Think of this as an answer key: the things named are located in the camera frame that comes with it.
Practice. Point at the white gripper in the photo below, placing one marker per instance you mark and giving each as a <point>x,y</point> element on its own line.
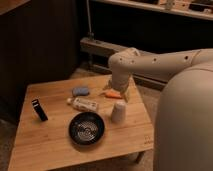
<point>119,84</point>

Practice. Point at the white ceramic cup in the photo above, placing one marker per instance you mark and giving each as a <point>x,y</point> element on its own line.
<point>118,112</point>

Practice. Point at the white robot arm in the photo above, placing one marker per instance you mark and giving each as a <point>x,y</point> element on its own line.
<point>183,131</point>

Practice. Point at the blue eraser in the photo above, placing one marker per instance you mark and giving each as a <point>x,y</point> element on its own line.
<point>80,91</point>

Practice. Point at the orange carrot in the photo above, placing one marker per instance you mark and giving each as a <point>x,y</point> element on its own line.
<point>110,94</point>

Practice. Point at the white plastic bottle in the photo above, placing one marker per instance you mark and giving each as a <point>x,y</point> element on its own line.
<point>83,104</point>

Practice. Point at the grey baseboard beam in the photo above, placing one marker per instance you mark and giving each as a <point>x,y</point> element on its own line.
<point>106,50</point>

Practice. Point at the black round bowl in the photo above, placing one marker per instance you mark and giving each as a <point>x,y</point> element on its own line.
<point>86,128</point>

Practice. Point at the metal pole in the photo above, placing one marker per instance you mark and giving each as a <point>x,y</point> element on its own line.
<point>90,32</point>

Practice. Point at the black stapler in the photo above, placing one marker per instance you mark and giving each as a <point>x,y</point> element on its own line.
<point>38,109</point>

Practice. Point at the wooden shelf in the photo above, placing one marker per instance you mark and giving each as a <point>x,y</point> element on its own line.
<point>176,7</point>

